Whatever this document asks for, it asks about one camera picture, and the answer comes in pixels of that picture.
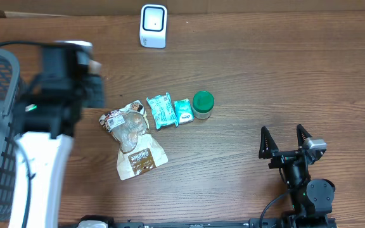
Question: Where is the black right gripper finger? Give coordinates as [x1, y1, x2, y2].
[297, 124, 312, 148]
[259, 126, 279, 159]

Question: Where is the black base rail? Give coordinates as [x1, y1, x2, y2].
[58, 215, 338, 228]

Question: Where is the teal tissue pack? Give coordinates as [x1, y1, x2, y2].
[174, 99, 194, 125]

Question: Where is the brown pancake snack bag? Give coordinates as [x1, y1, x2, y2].
[99, 100, 169, 181]

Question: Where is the light green snack bag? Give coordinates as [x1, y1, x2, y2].
[146, 92, 179, 130]

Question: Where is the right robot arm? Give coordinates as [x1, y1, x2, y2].
[254, 124, 337, 227]

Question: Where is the white barcode scanner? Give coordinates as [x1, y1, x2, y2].
[139, 4, 168, 49]

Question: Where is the green lid jar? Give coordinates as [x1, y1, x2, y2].
[192, 91, 215, 120]

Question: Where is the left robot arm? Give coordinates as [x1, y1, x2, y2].
[9, 41, 105, 227]

